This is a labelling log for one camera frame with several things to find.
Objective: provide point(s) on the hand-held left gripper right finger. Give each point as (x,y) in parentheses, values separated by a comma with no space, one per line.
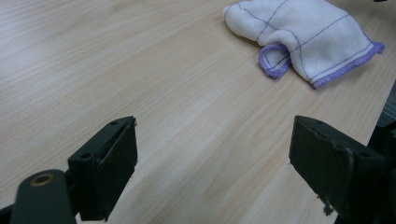
(330,161)

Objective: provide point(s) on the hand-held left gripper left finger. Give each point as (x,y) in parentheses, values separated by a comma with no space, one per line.
(102,174)

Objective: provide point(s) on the white cloth with purple hem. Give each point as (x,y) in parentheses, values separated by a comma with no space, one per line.
(314,34)

